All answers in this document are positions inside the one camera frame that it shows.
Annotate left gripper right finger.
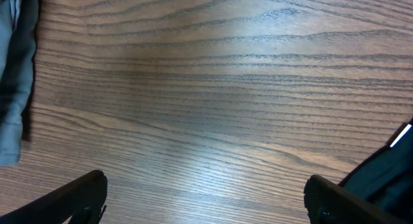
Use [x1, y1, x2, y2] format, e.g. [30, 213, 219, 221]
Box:
[304, 175, 408, 224]

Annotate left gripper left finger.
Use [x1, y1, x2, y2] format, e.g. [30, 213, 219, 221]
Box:
[1, 170, 108, 224]

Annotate black t-shirt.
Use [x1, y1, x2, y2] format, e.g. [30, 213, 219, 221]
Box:
[339, 121, 412, 223]

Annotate folded grey trousers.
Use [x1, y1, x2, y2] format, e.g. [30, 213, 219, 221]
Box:
[1, 0, 40, 166]

